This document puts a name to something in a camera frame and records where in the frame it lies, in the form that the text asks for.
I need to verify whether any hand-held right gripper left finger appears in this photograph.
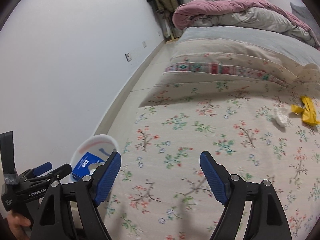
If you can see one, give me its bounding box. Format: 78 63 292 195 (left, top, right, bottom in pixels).
30 151 122 240

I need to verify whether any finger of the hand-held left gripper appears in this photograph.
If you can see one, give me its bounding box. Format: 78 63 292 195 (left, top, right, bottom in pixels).
18 162 53 181
25 163 72 188

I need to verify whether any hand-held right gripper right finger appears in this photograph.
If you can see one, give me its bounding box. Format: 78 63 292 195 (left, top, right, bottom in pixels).
199 151 293 240

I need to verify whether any blue biscuit box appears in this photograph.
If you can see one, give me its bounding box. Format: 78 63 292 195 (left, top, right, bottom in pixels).
72 152 105 181

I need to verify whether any white plastic bin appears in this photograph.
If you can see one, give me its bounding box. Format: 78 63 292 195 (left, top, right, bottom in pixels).
70 134 120 183

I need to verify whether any person's left hand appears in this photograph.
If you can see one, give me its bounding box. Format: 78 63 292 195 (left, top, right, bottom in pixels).
6 212 32 240

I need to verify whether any crumpled white tissue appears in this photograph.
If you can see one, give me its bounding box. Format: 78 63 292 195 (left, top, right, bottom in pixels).
273 107 288 127

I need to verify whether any yellow plastic bag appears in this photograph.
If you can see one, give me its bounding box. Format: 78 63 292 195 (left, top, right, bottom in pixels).
290 95 320 126

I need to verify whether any grey bed sheet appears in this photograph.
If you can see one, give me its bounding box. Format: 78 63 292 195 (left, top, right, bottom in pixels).
180 26 320 67

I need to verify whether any wooden stand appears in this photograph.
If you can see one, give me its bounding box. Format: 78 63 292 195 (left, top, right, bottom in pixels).
160 10 181 42

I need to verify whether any pink grey duvet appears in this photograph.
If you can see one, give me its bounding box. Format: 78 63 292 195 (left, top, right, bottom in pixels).
173 0 320 50

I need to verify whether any olive coat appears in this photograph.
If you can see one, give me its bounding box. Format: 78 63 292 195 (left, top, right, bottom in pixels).
153 0 179 13

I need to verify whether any grey quilted pillow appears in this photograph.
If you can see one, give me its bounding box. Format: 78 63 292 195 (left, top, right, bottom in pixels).
289 2 310 18

